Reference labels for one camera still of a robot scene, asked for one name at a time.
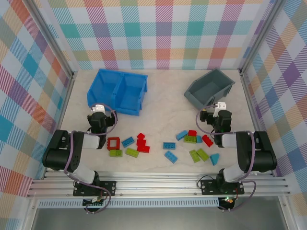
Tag slotted cable duct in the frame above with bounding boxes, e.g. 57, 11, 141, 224
37, 200, 221, 208

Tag red lego window frame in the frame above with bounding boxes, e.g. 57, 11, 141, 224
107, 137, 121, 151

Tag large red lego brick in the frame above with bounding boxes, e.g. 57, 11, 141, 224
136, 138, 151, 153

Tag gray plastic bin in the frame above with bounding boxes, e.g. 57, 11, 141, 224
184, 69, 235, 108

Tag black mounting plate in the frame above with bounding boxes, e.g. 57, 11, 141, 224
72, 180, 118, 197
200, 179, 245, 196

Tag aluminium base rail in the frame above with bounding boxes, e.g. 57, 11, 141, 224
26, 167, 291, 200

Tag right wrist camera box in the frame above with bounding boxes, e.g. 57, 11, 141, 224
214, 101, 227, 118

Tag left aluminium side beam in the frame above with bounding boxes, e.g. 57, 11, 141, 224
42, 71, 77, 180

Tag aluminium frame post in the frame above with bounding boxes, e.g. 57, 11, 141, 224
239, 0, 288, 72
23, 0, 77, 80

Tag right aluminium side beam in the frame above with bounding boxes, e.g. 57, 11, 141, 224
239, 69, 277, 178

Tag right aluminium frame post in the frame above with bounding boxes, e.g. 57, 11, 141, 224
239, 0, 288, 72

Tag left aluminium frame post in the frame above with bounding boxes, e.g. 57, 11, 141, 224
23, 0, 77, 80

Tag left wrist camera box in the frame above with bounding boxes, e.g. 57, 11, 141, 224
92, 104, 106, 115

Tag blue two-compartment plastic bin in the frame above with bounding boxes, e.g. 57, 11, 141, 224
86, 69, 149, 117

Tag aluminium side beam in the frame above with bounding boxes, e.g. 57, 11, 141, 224
239, 69, 277, 178
42, 71, 77, 180

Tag blue studded lego plate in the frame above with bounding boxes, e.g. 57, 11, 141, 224
164, 150, 179, 164

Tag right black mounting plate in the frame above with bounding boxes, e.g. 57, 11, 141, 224
200, 179, 245, 196

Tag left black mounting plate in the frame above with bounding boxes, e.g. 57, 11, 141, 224
72, 180, 118, 197

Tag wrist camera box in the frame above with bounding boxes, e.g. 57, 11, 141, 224
214, 101, 227, 118
92, 104, 106, 115

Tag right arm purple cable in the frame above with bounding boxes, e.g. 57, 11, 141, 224
196, 105, 258, 213

